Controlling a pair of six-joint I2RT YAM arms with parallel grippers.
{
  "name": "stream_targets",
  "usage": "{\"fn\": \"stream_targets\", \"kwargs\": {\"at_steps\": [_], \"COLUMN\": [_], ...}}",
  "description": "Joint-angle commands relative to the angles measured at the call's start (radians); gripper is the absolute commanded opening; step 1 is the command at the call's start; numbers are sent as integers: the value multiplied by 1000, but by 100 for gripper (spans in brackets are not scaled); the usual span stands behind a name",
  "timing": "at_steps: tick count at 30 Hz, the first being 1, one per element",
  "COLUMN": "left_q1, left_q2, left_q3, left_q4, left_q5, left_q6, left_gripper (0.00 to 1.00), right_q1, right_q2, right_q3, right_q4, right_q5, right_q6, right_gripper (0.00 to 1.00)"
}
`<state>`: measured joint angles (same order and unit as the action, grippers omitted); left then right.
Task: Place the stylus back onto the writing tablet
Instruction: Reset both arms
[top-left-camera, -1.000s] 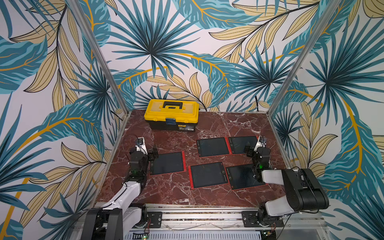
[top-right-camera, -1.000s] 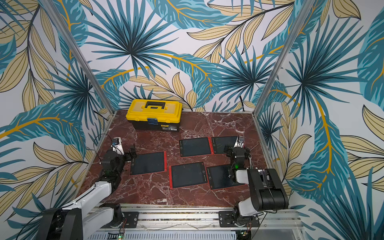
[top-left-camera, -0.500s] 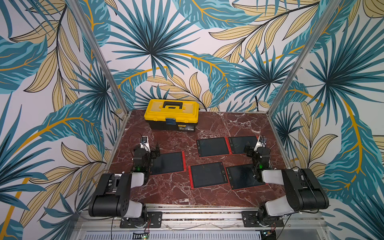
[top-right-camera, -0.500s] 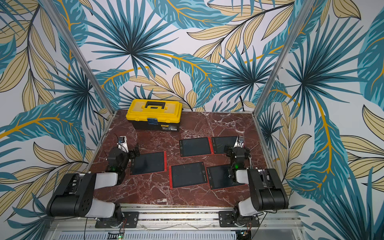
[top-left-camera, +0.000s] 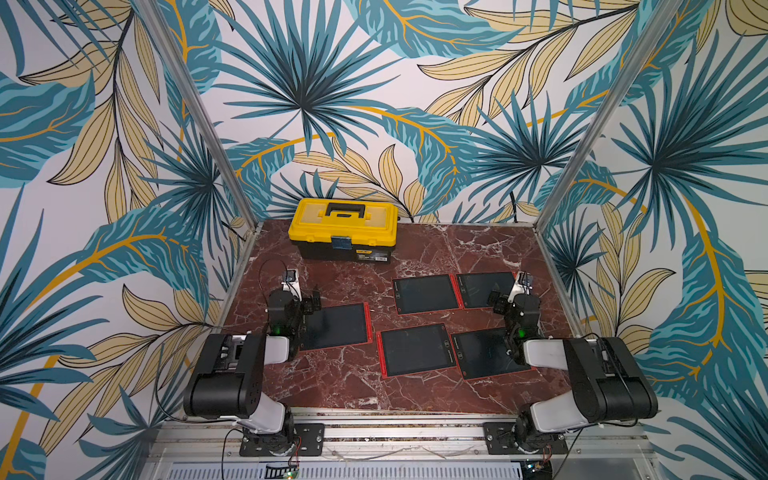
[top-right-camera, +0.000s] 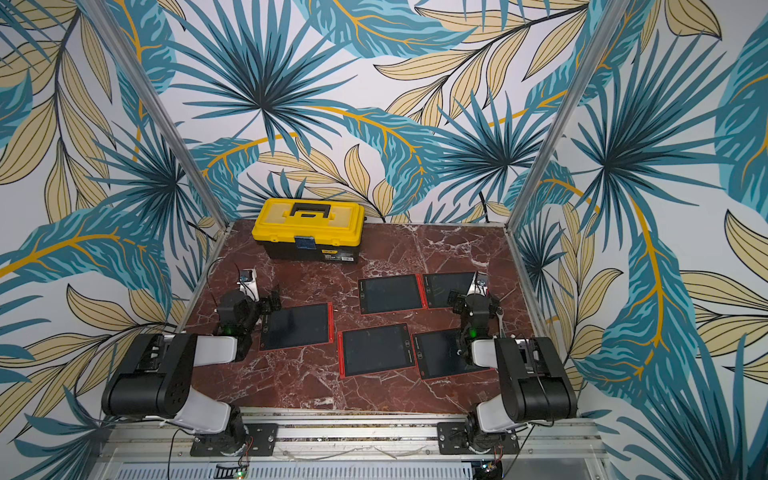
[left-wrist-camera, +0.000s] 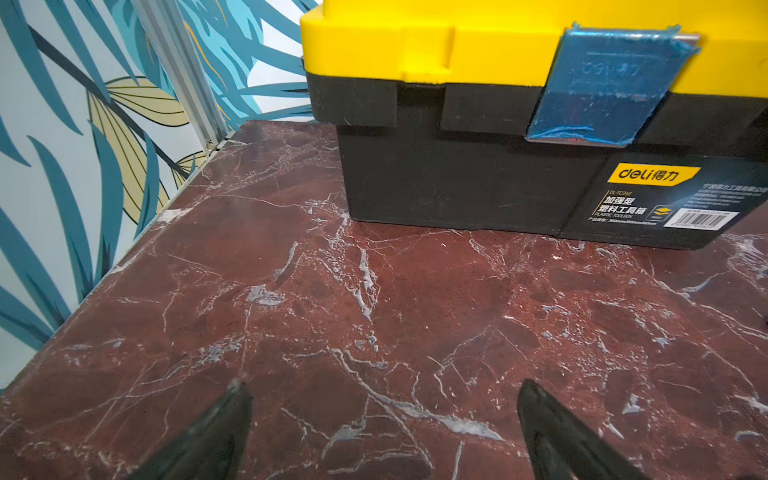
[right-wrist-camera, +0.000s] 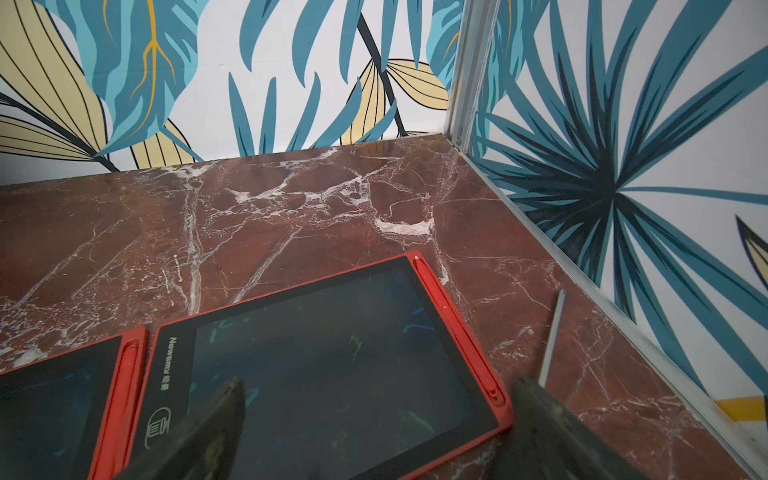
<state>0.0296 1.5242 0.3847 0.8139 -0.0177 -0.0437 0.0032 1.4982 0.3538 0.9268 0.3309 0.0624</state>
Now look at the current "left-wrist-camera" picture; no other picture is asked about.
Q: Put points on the left aluminium corner post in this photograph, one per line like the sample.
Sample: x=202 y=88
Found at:
x=164 y=25

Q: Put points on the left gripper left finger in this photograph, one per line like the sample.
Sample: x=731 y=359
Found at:
x=211 y=447

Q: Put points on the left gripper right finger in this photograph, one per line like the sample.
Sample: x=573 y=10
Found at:
x=561 y=446

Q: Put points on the yellow black toolbox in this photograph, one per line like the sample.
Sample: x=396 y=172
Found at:
x=633 y=122

